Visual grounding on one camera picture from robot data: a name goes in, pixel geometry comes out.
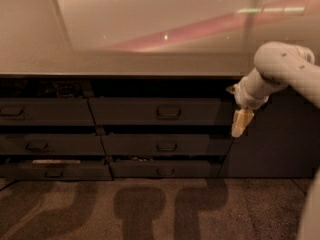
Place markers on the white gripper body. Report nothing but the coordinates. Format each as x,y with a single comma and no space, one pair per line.
244,97

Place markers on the grey drawer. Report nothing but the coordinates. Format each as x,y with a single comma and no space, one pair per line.
83,171
51,144
45,112
165,169
165,144
162,111

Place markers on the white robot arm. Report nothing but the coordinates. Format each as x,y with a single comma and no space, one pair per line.
278,65

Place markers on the dark items in left drawer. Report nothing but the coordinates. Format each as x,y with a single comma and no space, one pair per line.
59,89

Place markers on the white item in bottom drawer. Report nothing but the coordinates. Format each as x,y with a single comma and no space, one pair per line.
56,161

